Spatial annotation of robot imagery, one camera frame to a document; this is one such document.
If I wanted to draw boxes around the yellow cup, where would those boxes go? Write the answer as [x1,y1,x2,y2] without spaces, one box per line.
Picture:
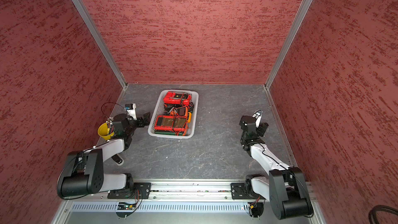
[97,122,115,141]

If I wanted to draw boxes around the dark red multimeter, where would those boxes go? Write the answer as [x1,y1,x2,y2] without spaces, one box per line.
[154,115,188,132]

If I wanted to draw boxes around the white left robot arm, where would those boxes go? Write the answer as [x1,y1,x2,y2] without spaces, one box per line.
[57,112,151,200]

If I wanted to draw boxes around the orange long multimeter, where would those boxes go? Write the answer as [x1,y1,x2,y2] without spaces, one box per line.
[169,106,189,120]

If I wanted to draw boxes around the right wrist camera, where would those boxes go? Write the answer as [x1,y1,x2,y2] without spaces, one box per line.
[253,110,263,128]

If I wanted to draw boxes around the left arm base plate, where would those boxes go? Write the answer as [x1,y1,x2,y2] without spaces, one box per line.
[107,182,152,200]

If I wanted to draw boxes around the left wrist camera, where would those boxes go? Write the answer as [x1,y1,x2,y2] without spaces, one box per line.
[125,103,137,120]

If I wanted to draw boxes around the black cable bottom right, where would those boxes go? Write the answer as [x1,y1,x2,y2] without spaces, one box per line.
[368,205,398,224]

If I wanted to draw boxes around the white plastic perforated basket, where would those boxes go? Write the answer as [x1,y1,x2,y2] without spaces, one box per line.
[148,89,199,139]

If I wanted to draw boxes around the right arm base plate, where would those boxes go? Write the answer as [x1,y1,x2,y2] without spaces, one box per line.
[230,183,265,200]

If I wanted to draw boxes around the white black remote tester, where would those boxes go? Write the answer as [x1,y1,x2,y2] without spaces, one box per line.
[112,154,124,166]

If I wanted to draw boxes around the green multimeter DT9205A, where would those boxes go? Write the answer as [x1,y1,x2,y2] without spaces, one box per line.
[154,130,186,136]

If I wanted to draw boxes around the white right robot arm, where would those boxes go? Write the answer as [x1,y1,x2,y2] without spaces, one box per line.
[239,111,314,220]

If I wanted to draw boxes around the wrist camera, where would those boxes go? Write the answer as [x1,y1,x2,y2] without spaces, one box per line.
[125,103,137,120]
[253,110,263,128]

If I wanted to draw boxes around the red clamp meter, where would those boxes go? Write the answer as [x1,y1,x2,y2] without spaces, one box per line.
[163,91,192,106]

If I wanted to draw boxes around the metal probes in cup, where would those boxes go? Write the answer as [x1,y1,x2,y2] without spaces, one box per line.
[106,117,113,133]

